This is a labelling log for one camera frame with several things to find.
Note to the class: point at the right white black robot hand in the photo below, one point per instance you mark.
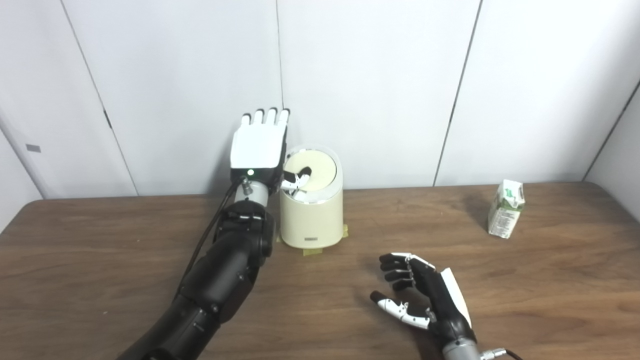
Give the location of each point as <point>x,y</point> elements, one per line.
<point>440,300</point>

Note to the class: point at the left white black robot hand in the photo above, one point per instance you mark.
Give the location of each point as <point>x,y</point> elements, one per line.
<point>257,147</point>

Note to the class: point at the round cream bin lid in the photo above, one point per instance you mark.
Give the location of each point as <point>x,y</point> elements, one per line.
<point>322,167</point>

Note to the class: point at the cream-colored bin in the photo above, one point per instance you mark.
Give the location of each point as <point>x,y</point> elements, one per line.
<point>312,220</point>

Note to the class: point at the green white milk carton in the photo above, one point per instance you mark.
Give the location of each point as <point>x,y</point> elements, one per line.
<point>504,215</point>

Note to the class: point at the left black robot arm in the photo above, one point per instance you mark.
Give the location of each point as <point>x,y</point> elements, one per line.
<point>225,270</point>

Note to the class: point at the small grey wall label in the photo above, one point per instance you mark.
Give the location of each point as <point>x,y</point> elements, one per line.
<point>33,148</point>

